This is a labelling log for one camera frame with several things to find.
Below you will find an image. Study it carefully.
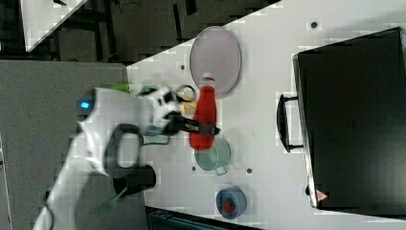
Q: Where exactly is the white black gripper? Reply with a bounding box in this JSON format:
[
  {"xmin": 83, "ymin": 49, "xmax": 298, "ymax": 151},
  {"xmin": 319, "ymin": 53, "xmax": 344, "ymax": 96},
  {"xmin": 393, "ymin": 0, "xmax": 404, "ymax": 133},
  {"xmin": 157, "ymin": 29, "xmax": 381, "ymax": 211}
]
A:
[{"xmin": 149, "ymin": 86, "xmax": 220, "ymax": 136}]

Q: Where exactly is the red ketchup bottle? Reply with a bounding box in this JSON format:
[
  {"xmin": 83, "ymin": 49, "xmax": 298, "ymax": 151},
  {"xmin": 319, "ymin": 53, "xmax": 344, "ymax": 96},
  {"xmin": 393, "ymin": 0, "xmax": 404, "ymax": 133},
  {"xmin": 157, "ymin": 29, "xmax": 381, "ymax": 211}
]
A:
[{"xmin": 190, "ymin": 77, "xmax": 217, "ymax": 151}]

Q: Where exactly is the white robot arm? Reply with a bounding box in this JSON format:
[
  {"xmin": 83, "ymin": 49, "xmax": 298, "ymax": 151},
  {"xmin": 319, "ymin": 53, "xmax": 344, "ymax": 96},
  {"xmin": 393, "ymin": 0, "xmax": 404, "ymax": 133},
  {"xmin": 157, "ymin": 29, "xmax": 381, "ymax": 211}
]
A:
[{"xmin": 33, "ymin": 86, "xmax": 219, "ymax": 230}]

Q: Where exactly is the yellow toy banana bunch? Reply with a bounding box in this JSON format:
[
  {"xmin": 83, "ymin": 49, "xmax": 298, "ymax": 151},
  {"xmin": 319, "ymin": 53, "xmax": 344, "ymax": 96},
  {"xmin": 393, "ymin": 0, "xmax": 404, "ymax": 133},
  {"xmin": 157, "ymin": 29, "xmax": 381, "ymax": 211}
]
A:
[{"xmin": 179, "ymin": 98, "xmax": 197, "ymax": 117}]

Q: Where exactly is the green mug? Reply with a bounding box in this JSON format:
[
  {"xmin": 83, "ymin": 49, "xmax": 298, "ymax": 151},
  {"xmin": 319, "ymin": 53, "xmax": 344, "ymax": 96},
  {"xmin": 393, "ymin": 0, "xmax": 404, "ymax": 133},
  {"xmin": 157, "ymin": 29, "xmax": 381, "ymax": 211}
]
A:
[{"xmin": 194, "ymin": 138, "xmax": 231, "ymax": 176}]

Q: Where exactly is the black cylinder holder lower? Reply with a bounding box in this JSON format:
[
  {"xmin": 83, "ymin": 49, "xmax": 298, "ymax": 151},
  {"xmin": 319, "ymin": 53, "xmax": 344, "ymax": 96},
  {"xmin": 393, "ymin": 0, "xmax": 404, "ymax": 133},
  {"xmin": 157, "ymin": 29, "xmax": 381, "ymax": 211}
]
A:
[{"xmin": 113, "ymin": 165, "xmax": 157, "ymax": 196}]

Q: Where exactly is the green round object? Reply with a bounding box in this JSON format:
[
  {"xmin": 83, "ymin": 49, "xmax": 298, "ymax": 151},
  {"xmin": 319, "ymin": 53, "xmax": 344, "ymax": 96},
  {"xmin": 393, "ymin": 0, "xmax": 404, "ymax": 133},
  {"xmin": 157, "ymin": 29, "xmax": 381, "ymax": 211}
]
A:
[{"xmin": 111, "ymin": 83, "xmax": 130, "ymax": 92}]

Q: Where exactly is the blue mug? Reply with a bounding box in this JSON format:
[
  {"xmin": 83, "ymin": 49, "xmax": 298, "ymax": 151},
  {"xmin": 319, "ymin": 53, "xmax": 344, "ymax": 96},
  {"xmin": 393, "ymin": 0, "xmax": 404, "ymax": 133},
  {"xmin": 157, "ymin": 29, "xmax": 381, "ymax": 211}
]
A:
[{"xmin": 215, "ymin": 186, "xmax": 247, "ymax": 219}]

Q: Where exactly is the small red toy in mug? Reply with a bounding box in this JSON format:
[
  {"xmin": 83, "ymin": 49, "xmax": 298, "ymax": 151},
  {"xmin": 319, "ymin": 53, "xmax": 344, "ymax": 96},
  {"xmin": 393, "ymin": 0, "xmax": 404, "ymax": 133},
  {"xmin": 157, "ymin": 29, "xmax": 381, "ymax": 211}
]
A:
[{"xmin": 223, "ymin": 200, "xmax": 235, "ymax": 213}]

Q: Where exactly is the green spatula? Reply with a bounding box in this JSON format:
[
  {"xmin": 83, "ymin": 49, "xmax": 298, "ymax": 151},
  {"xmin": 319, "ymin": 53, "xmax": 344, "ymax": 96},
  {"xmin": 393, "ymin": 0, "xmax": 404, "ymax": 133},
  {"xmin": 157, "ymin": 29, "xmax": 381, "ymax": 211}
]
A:
[{"xmin": 92, "ymin": 188, "xmax": 127, "ymax": 219}]

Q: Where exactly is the silver black toaster oven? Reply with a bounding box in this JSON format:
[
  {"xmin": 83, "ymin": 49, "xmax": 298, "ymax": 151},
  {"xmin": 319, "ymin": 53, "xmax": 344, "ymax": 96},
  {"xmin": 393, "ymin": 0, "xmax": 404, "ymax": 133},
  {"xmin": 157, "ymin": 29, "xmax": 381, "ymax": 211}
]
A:
[{"xmin": 292, "ymin": 27, "xmax": 406, "ymax": 219}]

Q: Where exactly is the white side table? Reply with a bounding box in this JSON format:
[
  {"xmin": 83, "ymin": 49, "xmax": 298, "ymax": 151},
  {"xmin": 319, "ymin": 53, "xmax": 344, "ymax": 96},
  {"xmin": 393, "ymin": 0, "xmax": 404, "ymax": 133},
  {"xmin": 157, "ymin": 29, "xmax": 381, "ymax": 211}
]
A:
[{"xmin": 19, "ymin": 0, "xmax": 89, "ymax": 52}]

